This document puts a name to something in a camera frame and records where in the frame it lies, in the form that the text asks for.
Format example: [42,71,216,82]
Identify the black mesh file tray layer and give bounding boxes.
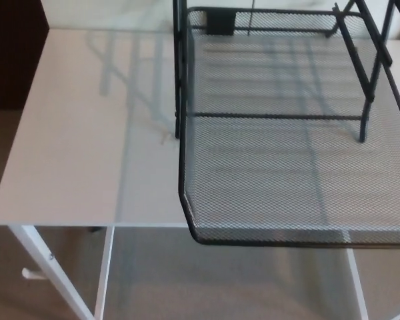
[177,6,400,248]

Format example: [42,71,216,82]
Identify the white table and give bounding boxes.
[0,28,400,320]

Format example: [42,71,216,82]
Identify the white table hook peg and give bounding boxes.
[21,267,39,282]

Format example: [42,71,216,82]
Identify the dark brown cabinet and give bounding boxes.
[0,0,51,111]

